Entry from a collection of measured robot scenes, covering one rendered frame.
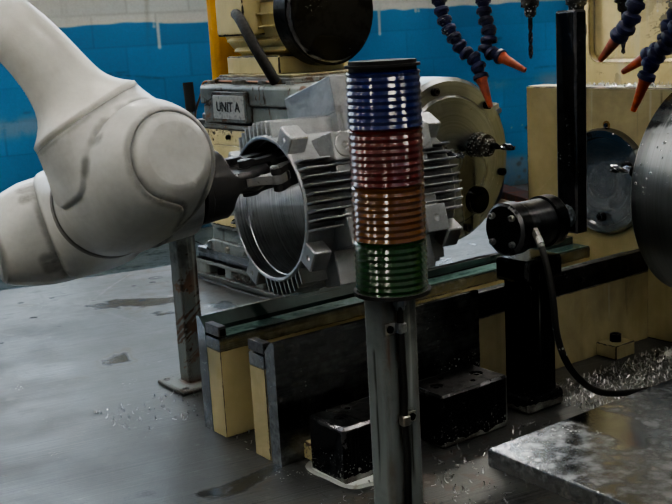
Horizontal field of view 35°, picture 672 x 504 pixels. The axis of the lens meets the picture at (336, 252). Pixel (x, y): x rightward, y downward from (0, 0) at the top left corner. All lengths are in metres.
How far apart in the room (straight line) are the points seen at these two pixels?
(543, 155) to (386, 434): 0.79
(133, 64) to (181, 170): 6.01
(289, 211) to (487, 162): 0.48
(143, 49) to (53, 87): 5.96
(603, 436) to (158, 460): 0.51
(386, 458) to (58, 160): 0.36
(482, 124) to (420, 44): 6.03
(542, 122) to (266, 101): 0.45
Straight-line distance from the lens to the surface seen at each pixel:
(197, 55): 6.96
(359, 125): 0.83
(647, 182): 1.20
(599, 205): 1.53
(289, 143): 1.09
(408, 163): 0.83
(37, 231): 0.98
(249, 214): 1.22
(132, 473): 1.15
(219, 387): 1.20
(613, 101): 1.51
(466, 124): 1.61
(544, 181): 1.61
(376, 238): 0.83
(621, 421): 0.90
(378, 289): 0.84
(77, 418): 1.33
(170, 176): 0.83
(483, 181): 1.64
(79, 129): 0.86
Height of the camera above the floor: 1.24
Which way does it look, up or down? 12 degrees down
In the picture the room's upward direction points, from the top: 3 degrees counter-clockwise
